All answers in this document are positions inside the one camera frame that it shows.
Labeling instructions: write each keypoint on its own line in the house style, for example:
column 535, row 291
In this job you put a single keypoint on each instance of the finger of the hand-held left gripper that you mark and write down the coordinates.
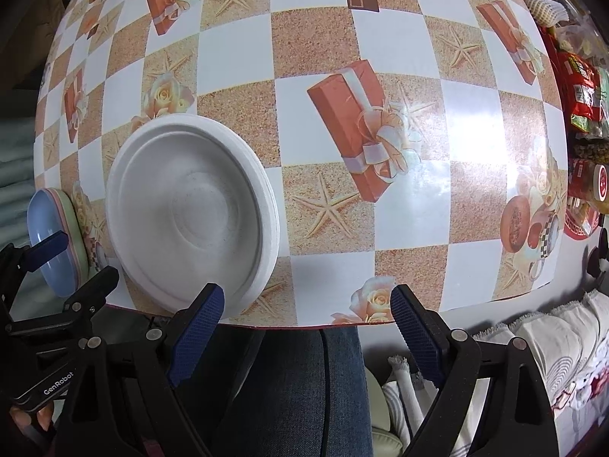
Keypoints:
column 45, row 250
column 95, row 283

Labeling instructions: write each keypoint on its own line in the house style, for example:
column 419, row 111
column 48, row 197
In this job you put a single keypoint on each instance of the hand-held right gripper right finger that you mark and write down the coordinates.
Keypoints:
column 416, row 328

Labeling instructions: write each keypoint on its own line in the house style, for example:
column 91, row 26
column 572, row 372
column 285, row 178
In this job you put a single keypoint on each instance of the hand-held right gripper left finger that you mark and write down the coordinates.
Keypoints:
column 197, row 328

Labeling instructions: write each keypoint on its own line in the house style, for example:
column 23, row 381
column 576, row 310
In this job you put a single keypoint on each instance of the blue plate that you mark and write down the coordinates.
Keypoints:
column 45, row 221

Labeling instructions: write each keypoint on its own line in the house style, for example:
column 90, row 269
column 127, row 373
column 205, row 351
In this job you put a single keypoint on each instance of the pink plate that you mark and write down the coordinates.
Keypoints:
column 72, row 228

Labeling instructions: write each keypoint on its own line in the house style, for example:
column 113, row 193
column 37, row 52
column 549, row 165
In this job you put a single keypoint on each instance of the green plate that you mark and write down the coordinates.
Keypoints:
column 82, row 243

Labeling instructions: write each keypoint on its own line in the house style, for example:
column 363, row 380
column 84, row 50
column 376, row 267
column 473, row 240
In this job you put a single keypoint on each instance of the large white bowl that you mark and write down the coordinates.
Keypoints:
column 138, row 276

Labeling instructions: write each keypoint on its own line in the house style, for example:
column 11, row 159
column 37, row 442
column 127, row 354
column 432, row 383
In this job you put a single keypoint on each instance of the person's left hand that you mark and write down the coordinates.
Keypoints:
column 31, row 419

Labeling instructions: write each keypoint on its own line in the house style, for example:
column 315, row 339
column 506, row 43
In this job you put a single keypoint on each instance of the pale green cloth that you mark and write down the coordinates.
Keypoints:
column 16, row 176

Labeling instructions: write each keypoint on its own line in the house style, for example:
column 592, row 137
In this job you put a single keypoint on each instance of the pale green cushion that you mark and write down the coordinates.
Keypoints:
column 383, row 414

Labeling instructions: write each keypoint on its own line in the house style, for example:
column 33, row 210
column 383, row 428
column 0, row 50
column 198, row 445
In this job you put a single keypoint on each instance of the white patterned blanket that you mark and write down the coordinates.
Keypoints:
column 561, row 342

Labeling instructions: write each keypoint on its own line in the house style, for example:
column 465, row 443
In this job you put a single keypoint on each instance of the printed checkered tablecloth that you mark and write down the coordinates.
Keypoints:
column 333, row 152

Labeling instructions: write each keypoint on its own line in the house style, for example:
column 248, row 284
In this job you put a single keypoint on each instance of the jar with red lid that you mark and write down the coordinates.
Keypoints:
column 600, row 182

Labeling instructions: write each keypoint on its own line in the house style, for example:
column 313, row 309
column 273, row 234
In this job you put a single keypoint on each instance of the red snack packets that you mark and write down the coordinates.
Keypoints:
column 580, row 90

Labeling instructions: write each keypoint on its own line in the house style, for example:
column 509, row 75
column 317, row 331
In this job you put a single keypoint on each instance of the white foam fruit net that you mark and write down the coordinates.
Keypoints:
column 547, row 9

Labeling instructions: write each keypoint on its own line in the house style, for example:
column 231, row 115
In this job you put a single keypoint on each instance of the clear plastic bag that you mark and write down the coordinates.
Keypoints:
column 578, row 24

